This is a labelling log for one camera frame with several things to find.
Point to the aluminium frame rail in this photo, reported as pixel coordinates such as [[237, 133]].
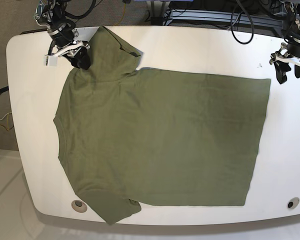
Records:
[[222, 20]]

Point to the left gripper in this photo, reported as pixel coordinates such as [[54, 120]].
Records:
[[287, 54]]

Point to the table cable grommet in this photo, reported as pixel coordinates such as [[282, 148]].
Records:
[[293, 203], [79, 206]]

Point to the left table cable grommet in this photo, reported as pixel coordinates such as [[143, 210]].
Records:
[[79, 206]]

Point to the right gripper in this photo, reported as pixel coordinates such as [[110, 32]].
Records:
[[65, 44]]

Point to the olive green T-shirt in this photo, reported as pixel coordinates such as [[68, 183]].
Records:
[[130, 136]]

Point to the right table cable grommet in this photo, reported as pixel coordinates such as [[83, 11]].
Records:
[[293, 203]]

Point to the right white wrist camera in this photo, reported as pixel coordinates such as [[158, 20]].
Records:
[[50, 60]]

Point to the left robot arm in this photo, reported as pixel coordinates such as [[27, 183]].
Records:
[[291, 23]]

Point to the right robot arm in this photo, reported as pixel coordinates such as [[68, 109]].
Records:
[[61, 28]]

